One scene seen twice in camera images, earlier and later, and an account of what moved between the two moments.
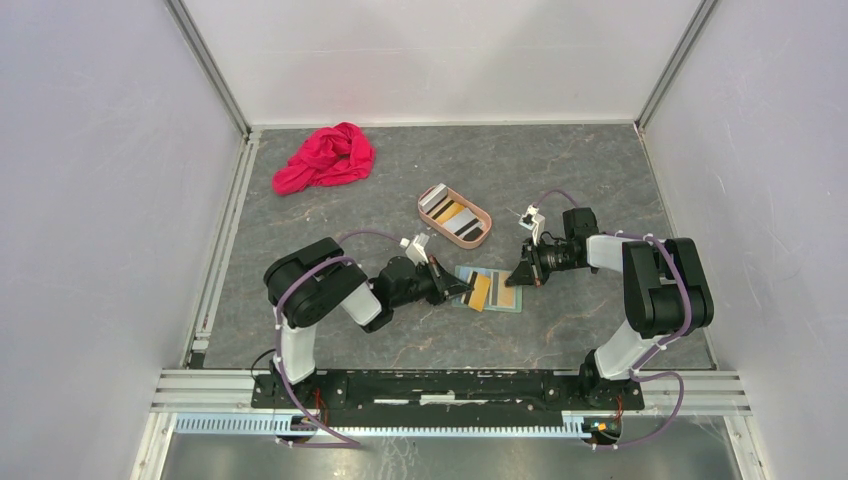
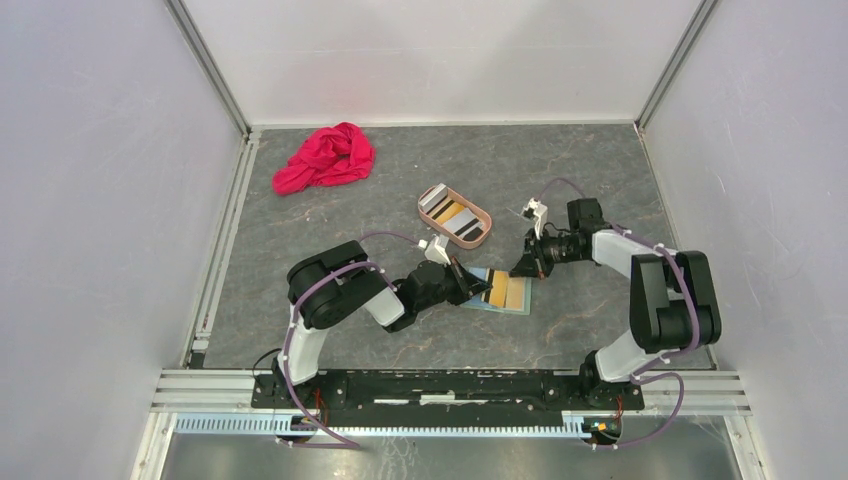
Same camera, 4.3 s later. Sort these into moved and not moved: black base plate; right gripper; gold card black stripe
Moved: gold card black stripe
Not moved: black base plate; right gripper
